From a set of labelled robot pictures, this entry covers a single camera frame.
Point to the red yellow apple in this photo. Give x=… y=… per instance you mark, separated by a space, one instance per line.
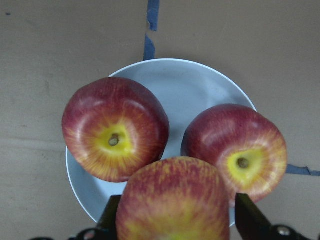
x=180 y=198

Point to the light blue plate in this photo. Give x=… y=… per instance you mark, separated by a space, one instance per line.
x=184 y=89

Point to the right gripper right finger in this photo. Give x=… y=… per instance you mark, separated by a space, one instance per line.
x=252 y=224

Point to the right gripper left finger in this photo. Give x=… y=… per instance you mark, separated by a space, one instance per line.
x=106 y=226

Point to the red apple plate back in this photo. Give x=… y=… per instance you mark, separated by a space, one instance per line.
x=248 y=150

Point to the red apple plate left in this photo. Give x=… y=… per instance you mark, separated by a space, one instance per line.
x=113 y=127

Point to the red apple plate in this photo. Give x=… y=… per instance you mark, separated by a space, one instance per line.
x=113 y=127
x=248 y=150

